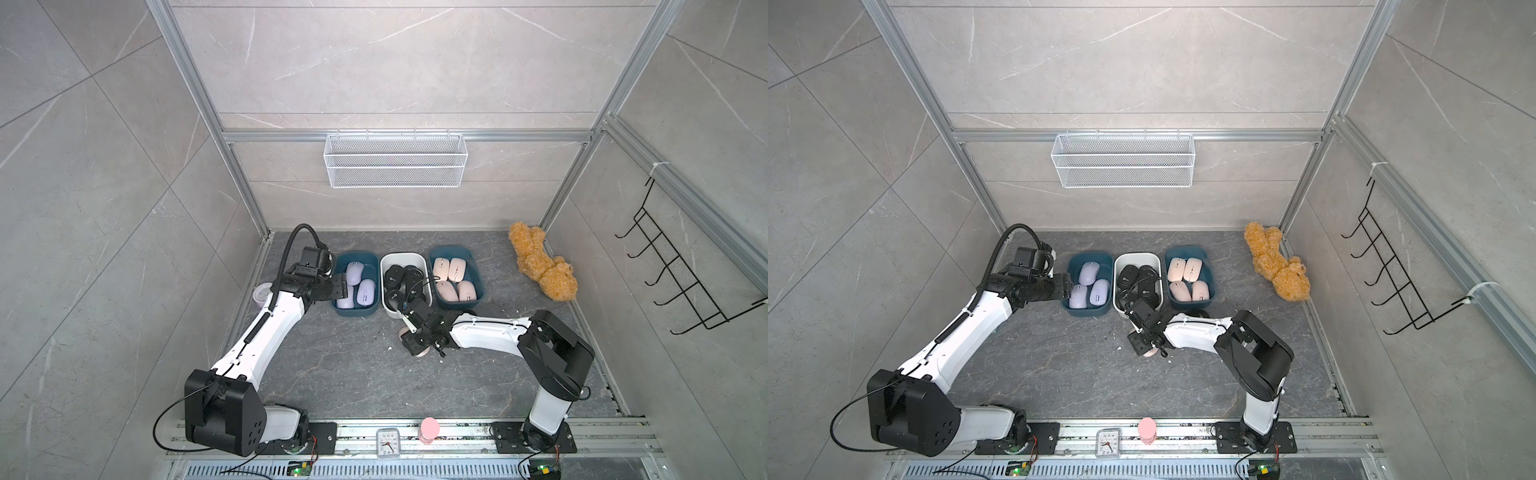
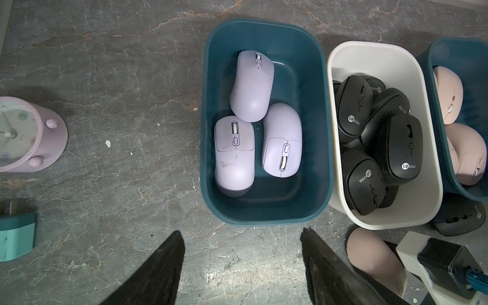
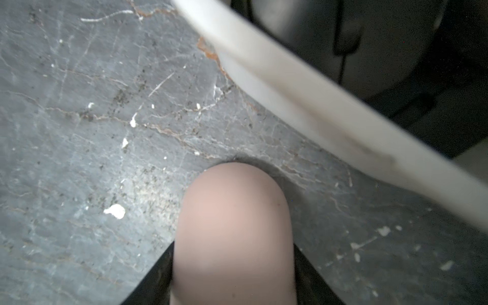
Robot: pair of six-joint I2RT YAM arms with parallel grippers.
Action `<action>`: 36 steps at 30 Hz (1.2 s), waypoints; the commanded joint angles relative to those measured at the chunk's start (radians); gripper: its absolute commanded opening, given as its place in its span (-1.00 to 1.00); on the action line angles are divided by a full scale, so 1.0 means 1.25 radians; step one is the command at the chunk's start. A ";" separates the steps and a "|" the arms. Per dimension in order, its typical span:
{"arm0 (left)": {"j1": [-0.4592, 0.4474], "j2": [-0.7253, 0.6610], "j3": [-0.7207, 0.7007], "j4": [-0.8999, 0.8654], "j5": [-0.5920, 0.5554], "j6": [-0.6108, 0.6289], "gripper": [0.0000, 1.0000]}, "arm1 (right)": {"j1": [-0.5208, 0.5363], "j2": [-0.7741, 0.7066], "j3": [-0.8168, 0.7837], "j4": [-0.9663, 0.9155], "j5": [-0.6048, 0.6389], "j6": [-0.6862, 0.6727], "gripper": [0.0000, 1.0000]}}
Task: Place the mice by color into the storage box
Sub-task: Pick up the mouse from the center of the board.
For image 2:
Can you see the purple round alarm clock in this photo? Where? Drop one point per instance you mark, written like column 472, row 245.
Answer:
column 32, row 137

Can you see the white storage box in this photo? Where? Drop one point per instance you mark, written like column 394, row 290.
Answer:
column 419, row 201

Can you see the pink mouse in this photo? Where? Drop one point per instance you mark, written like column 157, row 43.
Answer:
column 471, row 150
column 450, row 93
column 454, row 157
column 369, row 253

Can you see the teal storage box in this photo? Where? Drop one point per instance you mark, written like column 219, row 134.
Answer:
column 300, row 81
column 467, row 58

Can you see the purple mouse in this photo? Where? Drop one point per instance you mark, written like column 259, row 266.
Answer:
column 282, row 142
column 251, row 93
column 235, row 156

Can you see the left teal storage box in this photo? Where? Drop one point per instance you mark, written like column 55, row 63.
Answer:
column 300, row 81

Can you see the right teal storage box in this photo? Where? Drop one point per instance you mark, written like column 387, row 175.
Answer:
column 467, row 58

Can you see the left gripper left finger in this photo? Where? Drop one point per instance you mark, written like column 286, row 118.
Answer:
column 157, row 280

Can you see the small teal cube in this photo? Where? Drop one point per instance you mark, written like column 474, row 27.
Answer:
column 17, row 231

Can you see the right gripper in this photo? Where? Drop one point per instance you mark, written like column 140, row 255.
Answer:
column 449, row 271

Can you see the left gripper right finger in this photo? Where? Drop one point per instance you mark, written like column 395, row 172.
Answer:
column 329, row 280

